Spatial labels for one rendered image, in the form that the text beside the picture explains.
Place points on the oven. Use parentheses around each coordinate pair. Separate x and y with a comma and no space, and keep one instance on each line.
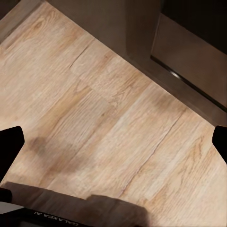
(183,43)

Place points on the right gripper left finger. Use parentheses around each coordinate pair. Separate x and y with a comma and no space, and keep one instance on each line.
(11,142)

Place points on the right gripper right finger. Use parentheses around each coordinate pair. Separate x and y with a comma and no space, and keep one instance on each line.
(219,139)

